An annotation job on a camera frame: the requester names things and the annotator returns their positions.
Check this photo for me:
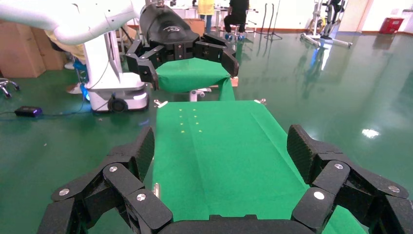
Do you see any black tripod stand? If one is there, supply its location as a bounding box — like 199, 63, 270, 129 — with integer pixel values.
256, 2, 283, 41

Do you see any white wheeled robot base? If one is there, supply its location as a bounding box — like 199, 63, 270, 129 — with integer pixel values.
83, 31, 150, 114

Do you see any light wooden board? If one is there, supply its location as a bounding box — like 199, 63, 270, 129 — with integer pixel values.
206, 77, 240, 89

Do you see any chrome office chair base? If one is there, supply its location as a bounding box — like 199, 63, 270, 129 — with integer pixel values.
0, 77, 21, 99

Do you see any red metal cabinet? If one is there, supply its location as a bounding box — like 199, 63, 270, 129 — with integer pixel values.
379, 18, 405, 35

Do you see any white metal equipment stand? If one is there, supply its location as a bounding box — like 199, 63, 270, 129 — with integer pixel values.
300, 0, 353, 49

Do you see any large green table cloth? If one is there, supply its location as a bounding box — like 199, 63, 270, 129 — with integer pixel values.
151, 100, 367, 234

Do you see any draped green cloth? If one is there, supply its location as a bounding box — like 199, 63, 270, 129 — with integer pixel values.
155, 58, 236, 101

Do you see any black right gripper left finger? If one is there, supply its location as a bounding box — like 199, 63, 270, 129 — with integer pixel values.
37, 126, 173, 234

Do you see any thin dark floor cable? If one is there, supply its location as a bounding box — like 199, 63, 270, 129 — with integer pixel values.
0, 102, 95, 119

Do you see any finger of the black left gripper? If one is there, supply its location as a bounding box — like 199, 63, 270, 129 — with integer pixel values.
125, 39, 167, 90
193, 32, 240, 78

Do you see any black power adapter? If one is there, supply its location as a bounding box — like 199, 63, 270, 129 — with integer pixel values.
14, 106, 43, 118

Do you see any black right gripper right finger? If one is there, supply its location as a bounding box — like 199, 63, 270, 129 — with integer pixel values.
286, 124, 413, 234

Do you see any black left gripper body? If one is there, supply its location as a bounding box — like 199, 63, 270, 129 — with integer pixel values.
139, 3, 201, 63

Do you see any person in yellow shirt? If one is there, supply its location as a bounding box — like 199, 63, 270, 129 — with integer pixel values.
197, 0, 216, 25

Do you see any taped brown cardboard box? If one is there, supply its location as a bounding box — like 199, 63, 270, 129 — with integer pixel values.
185, 19, 206, 37

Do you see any large brown cardboard box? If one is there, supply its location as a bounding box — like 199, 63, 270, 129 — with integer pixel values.
0, 20, 46, 79

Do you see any person in yellow coat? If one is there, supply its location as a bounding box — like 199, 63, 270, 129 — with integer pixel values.
44, 29, 92, 101

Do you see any person in black clothes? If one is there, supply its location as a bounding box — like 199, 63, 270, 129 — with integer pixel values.
223, 0, 250, 41

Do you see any smaller brown cardboard box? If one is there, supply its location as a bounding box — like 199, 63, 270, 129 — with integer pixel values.
31, 28, 68, 72

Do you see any white table leg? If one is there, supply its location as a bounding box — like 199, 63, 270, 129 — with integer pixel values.
189, 88, 212, 102

